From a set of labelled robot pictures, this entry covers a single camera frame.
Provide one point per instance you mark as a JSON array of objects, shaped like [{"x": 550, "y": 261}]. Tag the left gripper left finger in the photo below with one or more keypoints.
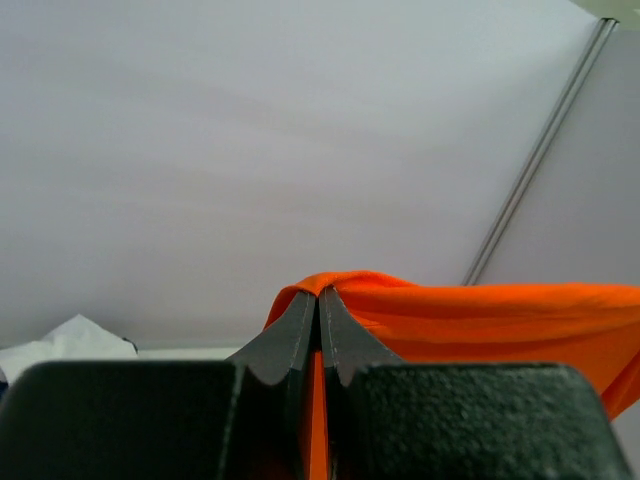
[{"x": 238, "y": 418}]

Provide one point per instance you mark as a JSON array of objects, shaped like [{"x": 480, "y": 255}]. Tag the orange t-shirt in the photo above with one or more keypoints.
[{"x": 594, "y": 328}]

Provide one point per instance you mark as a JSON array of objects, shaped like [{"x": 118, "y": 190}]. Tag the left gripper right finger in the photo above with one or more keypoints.
[{"x": 391, "y": 419}]

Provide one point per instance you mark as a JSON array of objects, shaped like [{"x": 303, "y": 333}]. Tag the right aluminium corner post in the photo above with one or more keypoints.
[{"x": 596, "y": 42}]

